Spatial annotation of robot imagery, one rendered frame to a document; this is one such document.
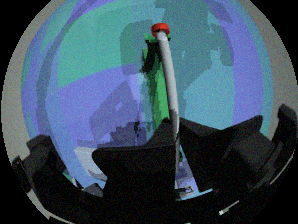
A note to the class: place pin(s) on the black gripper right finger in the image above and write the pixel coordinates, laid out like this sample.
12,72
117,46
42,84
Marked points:
207,148

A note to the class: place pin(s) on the pin with red cap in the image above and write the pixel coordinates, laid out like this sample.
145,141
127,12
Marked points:
160,30

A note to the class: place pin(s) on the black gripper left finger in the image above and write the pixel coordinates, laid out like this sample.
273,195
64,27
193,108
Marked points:
156,157

